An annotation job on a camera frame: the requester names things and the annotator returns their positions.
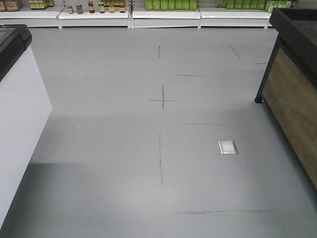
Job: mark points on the metal floor outlet cover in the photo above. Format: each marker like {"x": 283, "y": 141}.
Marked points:
{"x": 227, "y": 147}

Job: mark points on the white chest freezer black lid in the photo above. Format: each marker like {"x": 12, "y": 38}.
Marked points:
{"x": 24, "y": 109}

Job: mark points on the black wood produce stand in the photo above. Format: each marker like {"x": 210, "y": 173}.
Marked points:
{"x": 289, "y": 84}

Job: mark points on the white store shelf unit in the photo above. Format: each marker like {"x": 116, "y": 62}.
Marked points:
{"x": 75, "y": 13}

